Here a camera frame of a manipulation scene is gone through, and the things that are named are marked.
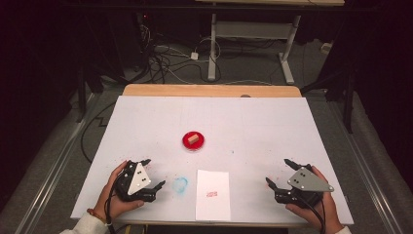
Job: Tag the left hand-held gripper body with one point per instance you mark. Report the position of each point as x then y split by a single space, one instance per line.
138 182

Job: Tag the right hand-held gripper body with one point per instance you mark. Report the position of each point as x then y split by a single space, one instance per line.
308 182

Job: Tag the round red ink pad dish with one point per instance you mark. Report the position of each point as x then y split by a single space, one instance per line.
187 145

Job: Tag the small wooden stamp block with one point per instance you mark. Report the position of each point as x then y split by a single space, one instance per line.
193 139

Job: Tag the person's left hand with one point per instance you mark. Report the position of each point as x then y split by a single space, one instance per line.
121 206

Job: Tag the person's right hand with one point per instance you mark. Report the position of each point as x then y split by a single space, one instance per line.
328 211

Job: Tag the white paper sheet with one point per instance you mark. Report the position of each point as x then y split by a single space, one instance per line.
212 182

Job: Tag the large white board mat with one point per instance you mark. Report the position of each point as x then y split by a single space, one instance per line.
227 117

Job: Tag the black metal stand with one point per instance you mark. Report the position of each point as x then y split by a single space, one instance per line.
81 97
348 104

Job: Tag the small white power adapter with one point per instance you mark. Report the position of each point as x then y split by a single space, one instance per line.
194 56

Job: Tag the white power strip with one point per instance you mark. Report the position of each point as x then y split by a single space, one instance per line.
326 48

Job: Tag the metal floor rail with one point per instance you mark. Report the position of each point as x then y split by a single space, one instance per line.
370 175
55 169

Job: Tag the white metal desk frame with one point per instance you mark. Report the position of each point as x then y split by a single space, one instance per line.
253 30

